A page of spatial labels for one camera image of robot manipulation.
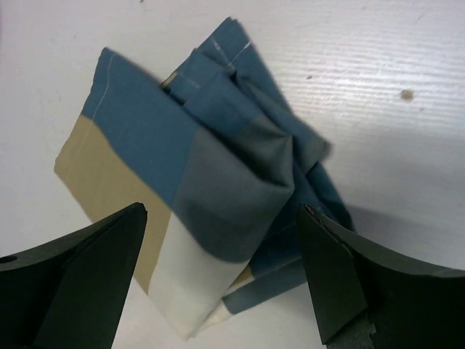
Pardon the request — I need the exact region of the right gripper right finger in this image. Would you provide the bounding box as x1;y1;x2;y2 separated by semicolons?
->
297;206;464;348

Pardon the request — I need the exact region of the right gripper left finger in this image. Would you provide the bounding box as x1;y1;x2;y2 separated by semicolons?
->
1;203;147;348

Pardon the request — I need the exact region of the blue beige white cloth napkin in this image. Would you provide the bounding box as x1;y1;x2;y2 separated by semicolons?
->
54;18;353;339

